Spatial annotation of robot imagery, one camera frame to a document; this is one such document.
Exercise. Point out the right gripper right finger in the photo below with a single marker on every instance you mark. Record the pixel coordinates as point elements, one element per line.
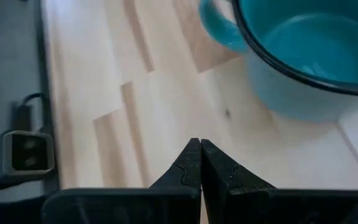
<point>244,202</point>

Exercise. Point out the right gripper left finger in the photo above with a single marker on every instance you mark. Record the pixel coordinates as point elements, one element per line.
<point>166,202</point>

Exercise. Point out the white power socket box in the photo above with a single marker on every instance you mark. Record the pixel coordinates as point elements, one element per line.
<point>28,154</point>

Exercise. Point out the large teal speckled pot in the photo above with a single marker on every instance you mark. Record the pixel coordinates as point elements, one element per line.
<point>306,46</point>

